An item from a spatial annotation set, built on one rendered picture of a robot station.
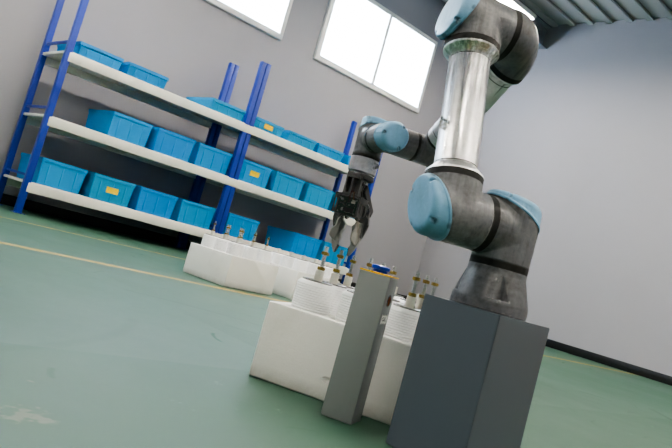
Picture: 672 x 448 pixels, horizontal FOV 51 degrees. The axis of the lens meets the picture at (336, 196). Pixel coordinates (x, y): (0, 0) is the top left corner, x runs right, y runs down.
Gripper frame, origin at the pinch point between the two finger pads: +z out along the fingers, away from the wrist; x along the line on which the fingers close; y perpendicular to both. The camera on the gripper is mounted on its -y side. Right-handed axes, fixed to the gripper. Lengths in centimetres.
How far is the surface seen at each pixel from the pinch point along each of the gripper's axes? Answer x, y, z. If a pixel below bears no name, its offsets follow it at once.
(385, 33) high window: -242, -620, -281
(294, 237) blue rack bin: -230, -493, -7
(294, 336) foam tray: 1.3, 20.1, 22.9
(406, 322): 25.2, 16.5, 12.5
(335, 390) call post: 18.3, 32.8, 29.1
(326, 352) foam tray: 9.8, 20.0, 24.1
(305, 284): -0.8, 17.0, 10.8
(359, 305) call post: 18.4, 32.8, 11.0
